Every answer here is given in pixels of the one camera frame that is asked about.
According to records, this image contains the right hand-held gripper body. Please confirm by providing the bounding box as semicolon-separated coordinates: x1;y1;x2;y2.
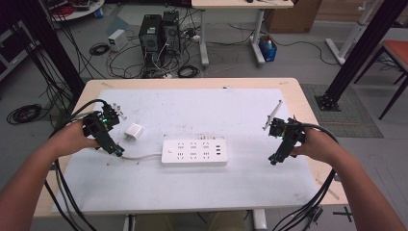
268;116;306;167

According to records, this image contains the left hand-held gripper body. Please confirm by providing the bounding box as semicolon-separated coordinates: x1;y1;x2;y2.
82;107;126;158

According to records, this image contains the white charger adapter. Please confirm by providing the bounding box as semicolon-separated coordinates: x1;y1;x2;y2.
123;122;145;141

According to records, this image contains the white power strip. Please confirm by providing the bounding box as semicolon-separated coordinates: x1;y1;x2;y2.
161;138;229;167

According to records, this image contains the person's left hand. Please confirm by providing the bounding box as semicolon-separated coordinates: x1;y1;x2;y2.
52;119;101;159

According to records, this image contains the person's right hand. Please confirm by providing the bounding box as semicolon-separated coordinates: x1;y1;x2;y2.
292;127;339;164

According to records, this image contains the grey floor mat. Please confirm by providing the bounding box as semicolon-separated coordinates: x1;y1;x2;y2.
299;83;385;140

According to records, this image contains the blue box with bottles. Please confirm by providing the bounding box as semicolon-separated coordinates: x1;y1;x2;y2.
258;34;278;63

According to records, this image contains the white power supply box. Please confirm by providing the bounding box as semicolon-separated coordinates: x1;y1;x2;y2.
107;28;129;53

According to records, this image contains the light wooden table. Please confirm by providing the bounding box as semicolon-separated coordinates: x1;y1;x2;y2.
33;77;349;219

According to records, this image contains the black computer tower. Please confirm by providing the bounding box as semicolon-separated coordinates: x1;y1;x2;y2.
138;13;164;55
161;10;182;56

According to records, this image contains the white table leg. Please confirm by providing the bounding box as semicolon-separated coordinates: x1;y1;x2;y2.
252;208;268;231

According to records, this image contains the white table mat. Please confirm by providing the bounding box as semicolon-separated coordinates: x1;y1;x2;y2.
52;88;322;215

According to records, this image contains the round white table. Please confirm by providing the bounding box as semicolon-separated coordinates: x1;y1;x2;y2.
41;0;106;23

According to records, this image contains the brown cardboard box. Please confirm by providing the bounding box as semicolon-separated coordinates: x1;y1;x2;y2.
264;0;323;35

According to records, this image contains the white metal stand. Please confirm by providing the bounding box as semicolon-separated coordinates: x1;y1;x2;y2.
324;0;380;65

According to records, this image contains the wooden desk with white legs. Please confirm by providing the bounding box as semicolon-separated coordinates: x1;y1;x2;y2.
191;0;294;68

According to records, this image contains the red topped dark table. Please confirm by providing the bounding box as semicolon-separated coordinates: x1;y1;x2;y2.
353;39;408;121

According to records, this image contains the white power strip cable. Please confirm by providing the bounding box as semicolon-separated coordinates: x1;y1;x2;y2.
120;151;164;161

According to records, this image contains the coiled black cable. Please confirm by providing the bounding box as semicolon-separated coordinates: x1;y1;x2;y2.
89;41;111;57
176;64;201;79
6;103;43;126

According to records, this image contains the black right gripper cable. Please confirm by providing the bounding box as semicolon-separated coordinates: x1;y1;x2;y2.
271;122;340;231

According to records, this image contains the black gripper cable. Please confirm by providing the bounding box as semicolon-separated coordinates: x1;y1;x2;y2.
271;122;340;231
43;98;111;231

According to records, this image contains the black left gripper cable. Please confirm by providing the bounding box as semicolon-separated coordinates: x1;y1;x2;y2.
43;98;111;231

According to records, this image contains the black metal frame post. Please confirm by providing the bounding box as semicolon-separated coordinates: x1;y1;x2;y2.
315;0;408;113
6;0;87;97

